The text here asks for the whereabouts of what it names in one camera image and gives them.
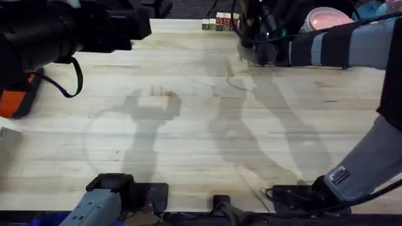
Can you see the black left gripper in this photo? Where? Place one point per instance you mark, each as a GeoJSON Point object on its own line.
{"type": "Point", "coordinates": [113, 28]}

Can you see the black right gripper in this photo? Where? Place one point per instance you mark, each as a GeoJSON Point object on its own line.
{"type": "Point", "coordinates": [301, 53]}

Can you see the grey and black right arm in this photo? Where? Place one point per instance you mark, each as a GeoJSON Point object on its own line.
{"type": "Point", "coordinates": [370, 157]}

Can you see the grey and black left arm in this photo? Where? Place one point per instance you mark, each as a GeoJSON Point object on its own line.
{"type": "Point", "coordinates": [31, 37]}

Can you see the pink plate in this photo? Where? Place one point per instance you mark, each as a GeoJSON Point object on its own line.
{"type": "Point", "coordinates": [329, 20]}

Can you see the stack of wooden toy blocks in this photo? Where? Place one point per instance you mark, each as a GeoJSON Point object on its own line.
{"type": "Point", "coordinates": [220, 22]}

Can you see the orange and black tool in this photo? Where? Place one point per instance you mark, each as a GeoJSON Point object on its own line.
{"type": "Point", "coordinates": [14, 100]}

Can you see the grey flat box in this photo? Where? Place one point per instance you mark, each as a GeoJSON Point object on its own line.
{"type": "Point", "coordinates": [7, 144]}

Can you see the black centre mount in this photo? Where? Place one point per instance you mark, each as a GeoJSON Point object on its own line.
{"type": "Point", "coordinates": [221, 204]}

